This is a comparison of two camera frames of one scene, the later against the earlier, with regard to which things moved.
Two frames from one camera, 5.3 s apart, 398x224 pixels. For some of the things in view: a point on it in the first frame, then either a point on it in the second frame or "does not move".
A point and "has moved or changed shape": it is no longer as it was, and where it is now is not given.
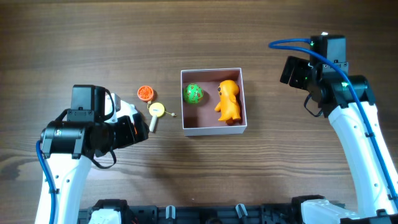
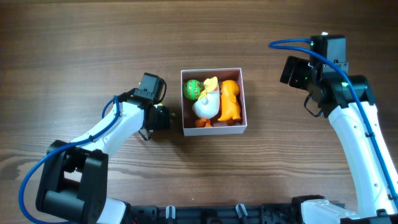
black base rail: (288, 211) does not move
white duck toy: (122, 109) has moved or changed shape
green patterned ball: (193, 93) has moved or changed shape
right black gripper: (290, 72) does not move
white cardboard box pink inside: (201, 118) does not move
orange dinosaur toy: (229, 106) does not move
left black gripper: (137, 127) → (162, 117)
